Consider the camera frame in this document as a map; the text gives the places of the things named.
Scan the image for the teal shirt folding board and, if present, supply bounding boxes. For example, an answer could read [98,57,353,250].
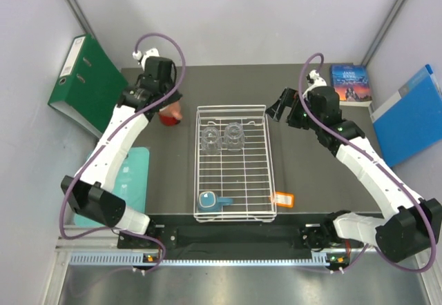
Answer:
[73,147,152,226]

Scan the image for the orange tag card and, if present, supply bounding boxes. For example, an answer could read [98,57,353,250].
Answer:
[270,192,295,208]

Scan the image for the clear glass right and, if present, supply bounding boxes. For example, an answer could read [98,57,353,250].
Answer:
[224,122,245,151]

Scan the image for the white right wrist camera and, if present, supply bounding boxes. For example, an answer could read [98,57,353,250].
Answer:
[302,70,327,99]

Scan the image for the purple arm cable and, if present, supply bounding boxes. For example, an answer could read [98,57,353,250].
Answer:
[297,52,436,275]
[59,32,187,275]

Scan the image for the Jane Eyre paperback book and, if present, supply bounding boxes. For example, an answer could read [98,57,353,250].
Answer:
[329,63,372,108]

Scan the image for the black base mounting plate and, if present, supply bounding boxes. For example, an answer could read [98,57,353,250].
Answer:
[117,211,360,253]

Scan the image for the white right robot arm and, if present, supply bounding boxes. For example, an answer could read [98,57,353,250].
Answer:
[266,86,441,263]

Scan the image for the clear glass left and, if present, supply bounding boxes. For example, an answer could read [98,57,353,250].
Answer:
[201,126,222,155]

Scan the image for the blue mug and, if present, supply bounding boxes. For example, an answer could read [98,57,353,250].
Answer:
[197,191,233,213]

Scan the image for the red mug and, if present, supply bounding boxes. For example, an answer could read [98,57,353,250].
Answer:
[158,113,181,126]

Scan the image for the blue folder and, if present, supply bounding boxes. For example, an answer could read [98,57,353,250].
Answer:
[369,64,441,168]

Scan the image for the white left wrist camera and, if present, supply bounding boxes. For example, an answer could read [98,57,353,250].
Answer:
[132,48,160,69]

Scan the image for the aluminium rail frame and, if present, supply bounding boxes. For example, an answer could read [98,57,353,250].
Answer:
[52,214,441,304]

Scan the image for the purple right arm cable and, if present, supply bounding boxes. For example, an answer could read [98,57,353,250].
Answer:
[297,52,436,275]

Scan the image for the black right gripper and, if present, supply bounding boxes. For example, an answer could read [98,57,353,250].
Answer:
[265,88,322,132]

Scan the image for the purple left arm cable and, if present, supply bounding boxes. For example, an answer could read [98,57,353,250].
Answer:
[59,32,187,275]

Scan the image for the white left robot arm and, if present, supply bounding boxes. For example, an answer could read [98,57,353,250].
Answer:
[61,55,181,248]

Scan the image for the white wire dish rack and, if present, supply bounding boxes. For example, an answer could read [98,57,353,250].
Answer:
[193,105,277,222]

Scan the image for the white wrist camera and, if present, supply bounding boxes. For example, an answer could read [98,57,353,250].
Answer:
[132,48,160,69]
[302,70,327,99]

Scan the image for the pink floral mug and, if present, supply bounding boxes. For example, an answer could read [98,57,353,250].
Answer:
[159,101,182,120]

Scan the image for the green lever arch binder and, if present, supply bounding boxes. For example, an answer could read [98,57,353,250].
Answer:
[48,35,128,139]

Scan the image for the clear glass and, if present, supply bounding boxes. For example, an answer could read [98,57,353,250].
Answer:
[224,122,245,151]
[201,126,222,155]

